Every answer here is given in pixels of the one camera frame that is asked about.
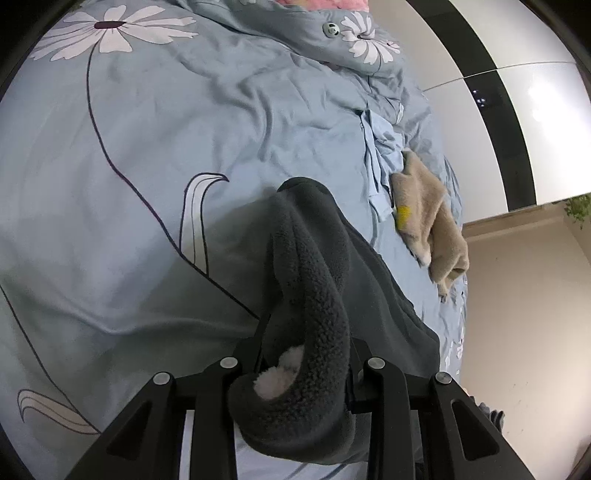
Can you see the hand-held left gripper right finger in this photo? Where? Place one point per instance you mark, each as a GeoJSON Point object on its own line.
{"type": "Point", "coordinates": [361, 360]}

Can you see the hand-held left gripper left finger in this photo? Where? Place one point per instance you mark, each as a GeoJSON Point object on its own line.
{"type": "Point", "coordinates": [249, 350]}

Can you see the black and white fleece jacket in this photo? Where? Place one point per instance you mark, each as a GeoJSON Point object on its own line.
{"type": "Point", "coordinates": [314, 277]}

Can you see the beige garment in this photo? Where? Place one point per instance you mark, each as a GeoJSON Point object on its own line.
{"type": "Point", "coordinates": [429, 217]}

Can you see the blue floral bed sheet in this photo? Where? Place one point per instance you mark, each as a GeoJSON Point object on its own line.
{"type": "Point", "coordinates": [115, 230]}

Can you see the light blue shirt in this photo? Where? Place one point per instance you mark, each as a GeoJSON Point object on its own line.
{"type": "Point", "coordinates": [378, 157]}

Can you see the green plant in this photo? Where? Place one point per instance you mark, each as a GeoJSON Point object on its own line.
{"type": "Point", "coordinates": [579, 207]}

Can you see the white and black wardrobe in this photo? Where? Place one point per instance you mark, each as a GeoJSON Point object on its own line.
{"type": "Point", "coordinates": [461, 55]}

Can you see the blue floral quilt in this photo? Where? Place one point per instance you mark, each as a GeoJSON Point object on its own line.
{"type": "Point", "coordinates": [295, 32]}

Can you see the pink pillow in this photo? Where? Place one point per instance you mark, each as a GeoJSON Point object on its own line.
{"type": "Point", "coordinates": [332, 3]}

